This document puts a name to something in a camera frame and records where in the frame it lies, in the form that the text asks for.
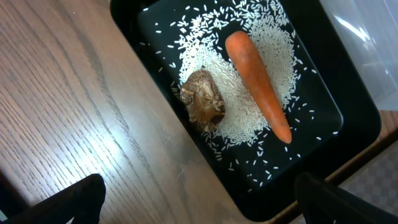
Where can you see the white rice pile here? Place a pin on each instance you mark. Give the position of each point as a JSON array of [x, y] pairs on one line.
[[200, 45]]

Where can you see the clear plastic bin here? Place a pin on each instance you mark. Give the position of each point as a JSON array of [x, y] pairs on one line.
[[368, 30]]

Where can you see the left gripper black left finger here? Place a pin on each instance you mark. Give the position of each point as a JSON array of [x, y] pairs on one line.
[[79, 203]]

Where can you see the orange carrot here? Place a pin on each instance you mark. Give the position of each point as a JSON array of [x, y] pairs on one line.
[[247, 61]]

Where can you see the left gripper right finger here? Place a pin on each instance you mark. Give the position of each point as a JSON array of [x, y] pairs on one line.
[[323, 202]]

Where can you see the brown mushroom piece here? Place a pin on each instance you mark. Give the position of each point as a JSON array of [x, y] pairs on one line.
[[203, 101]]

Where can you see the black tray bin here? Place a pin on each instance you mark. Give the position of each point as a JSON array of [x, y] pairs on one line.
[[334, 119]]

